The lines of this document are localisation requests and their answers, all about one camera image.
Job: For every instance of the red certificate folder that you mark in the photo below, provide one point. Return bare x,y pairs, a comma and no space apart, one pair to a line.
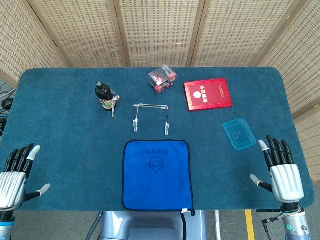
210,95

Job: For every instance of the teal felt table cover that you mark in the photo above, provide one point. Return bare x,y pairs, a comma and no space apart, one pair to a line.
62,130

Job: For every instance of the brown tea bottle black cap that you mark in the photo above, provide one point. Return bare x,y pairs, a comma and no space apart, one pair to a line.
103,95

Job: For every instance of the woven wooden folding screen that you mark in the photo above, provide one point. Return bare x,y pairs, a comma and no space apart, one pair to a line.
160,30

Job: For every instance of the clear box red black parts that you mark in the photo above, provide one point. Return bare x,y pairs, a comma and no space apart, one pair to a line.
162,80

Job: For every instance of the silver-blue robot torso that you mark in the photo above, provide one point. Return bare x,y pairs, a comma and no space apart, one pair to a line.
150,227

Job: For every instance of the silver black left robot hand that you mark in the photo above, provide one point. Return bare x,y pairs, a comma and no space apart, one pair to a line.
12,185

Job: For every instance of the teal transparent plastic lid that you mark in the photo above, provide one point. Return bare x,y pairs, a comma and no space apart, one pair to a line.
239,133

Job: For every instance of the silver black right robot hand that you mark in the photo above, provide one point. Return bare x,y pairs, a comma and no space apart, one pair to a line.
286,182

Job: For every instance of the white orange wrapped straw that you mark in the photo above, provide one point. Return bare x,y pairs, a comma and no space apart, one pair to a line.
113,107

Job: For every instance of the blue cloth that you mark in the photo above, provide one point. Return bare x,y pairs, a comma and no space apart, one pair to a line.
157,175

